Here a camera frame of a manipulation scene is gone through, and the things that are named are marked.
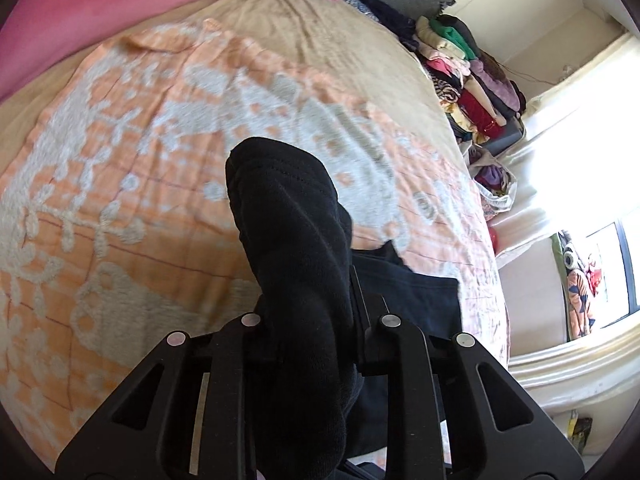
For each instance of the small yellow dark object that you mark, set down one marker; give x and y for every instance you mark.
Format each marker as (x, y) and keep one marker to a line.
(579, 431)

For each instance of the black garment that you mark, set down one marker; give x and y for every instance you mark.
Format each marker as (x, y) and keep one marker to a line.
(290, 235)

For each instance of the pile of colourful clothes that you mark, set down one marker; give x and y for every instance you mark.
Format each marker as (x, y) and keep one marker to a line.
(470, 90)

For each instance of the pink duvet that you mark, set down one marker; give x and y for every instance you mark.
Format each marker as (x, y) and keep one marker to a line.
(100, 5)

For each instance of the small red object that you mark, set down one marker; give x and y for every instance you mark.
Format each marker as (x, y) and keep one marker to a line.
(494, 238)

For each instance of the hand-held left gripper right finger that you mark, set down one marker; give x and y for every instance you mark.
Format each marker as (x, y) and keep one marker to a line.
(372, 340)

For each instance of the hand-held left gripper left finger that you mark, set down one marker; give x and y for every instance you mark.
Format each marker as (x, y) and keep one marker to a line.
(230, 350)

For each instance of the white bag of clothes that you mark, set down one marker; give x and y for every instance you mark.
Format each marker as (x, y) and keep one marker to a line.
(495, 185)

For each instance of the orange white floral blanket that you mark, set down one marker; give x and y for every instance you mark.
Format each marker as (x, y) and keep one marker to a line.
(150, 160)

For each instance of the beige bedsheet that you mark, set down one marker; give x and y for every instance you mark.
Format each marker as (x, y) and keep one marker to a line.
(325, 35)

